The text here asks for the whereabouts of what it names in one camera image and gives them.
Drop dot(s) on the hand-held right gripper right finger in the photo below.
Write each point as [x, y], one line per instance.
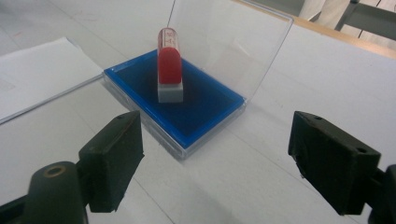
[336, 161]

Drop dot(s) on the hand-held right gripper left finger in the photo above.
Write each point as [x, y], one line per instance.
[112, 161]

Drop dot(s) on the white table cover board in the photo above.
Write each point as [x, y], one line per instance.
[280, 174]

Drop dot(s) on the white paper sheet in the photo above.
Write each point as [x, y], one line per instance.
[40, 74]

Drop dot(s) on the wooden table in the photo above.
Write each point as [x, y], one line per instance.
[342, 35]

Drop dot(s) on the white desk frame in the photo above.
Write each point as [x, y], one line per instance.
[367, 17]

